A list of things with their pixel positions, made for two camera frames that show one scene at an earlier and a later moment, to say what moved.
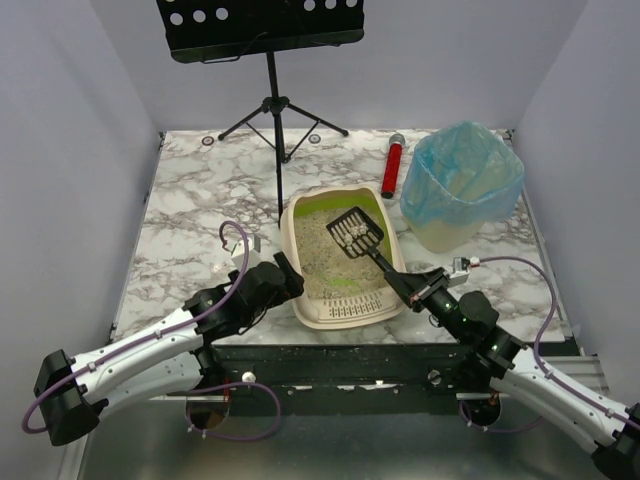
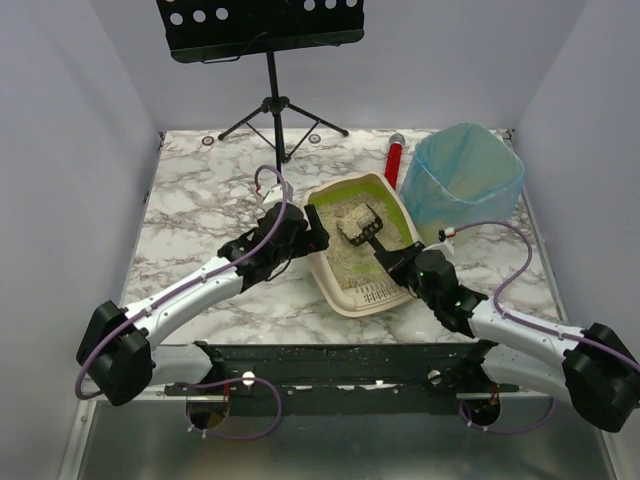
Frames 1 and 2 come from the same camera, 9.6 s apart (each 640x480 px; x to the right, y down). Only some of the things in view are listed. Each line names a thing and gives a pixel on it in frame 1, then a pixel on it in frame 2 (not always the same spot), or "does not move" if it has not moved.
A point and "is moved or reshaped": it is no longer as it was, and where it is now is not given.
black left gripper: [288, 279] to [310, 232]
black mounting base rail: [383, 380] does not move
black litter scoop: [357, 234] is moved or reshaped
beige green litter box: [338, 290] is moved or reshaped
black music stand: [214, 31] does not move
